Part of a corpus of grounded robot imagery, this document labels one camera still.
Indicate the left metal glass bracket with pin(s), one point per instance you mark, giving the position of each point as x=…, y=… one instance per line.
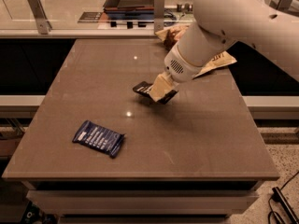
x=42, y=23

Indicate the metal glass bracket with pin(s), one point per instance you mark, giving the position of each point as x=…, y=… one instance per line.
x=286, y=6
x=158, y=15
x=42, y=23

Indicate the blue blueberry rxbar wrapper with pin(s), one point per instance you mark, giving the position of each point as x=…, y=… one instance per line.
x=99, y=138

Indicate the black chocolate rxbar wrapper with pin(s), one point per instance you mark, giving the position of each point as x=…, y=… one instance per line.
x=143, y=88

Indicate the middle metal glass bracket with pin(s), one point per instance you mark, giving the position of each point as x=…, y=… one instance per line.
x=158, y=15

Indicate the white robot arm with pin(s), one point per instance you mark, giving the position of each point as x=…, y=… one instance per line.
x=218, y=24

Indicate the brown yellow chip bag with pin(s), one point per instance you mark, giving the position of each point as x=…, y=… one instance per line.
x=169, y=36

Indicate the black power strip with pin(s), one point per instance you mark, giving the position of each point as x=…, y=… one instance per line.
x=278, y=197

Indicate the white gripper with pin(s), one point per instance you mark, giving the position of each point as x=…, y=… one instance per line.
x=181, y=66

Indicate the right metal glass bracket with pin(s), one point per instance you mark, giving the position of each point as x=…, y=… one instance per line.
x=286, y=6

